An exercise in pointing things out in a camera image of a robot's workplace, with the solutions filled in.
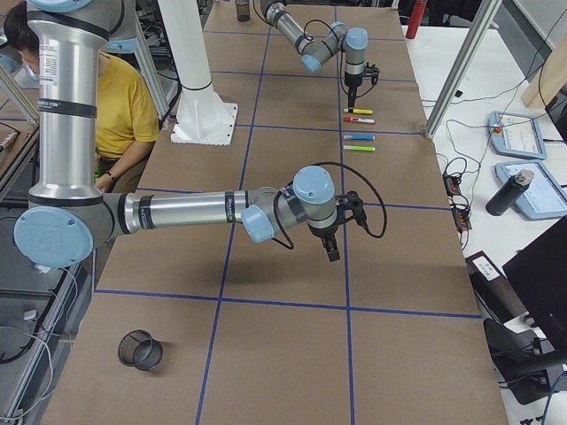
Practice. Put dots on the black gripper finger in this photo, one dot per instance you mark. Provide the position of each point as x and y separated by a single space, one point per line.
352 95
330 245

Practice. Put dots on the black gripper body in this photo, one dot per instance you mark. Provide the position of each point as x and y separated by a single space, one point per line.
322 233
352 82

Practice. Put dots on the red marker pen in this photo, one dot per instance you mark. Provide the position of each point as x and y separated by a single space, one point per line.
358 119

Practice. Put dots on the blue highlighter pen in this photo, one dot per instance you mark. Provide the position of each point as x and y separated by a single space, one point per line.
359 137

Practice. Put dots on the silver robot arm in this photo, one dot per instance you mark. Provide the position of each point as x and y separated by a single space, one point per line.
62 233
351 42

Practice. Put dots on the yellow highlighter pen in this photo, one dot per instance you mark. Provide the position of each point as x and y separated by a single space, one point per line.
358 111

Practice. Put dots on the green highlighter pen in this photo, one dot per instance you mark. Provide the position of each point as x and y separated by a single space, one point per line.
362 148

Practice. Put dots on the far black mesh cup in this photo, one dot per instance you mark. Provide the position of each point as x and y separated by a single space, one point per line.
243 10

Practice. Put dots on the black mesh cup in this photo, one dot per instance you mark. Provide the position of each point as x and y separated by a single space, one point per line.
140 350
243 10

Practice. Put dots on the small black usb hub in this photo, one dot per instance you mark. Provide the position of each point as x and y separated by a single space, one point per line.
452 185

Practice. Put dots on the brown paper table cover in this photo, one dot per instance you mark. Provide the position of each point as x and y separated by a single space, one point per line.
253 333

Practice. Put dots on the far teach pendant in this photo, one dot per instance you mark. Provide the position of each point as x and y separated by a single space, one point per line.
516 135

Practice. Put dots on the teach pendant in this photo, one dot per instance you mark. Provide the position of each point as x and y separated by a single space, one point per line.
516 135
544 199

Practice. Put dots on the black adapter box with label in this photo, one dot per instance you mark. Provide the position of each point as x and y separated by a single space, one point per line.
493 289

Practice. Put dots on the black water bottle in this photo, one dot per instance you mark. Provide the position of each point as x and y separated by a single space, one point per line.
510 192

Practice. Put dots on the near black mesh cup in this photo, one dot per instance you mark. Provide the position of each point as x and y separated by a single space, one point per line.
140 350

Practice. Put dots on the near teach pendant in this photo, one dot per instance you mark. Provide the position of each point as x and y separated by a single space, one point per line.
544 199

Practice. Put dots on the person in yellow shirt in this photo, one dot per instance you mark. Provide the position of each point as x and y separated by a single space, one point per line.
98 123

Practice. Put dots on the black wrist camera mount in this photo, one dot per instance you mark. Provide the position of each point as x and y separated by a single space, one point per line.
350 207

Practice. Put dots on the aluminium frame post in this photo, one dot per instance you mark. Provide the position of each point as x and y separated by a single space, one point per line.
466 53

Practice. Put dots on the white camera pillar with base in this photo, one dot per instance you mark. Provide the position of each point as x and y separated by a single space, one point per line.
201 115

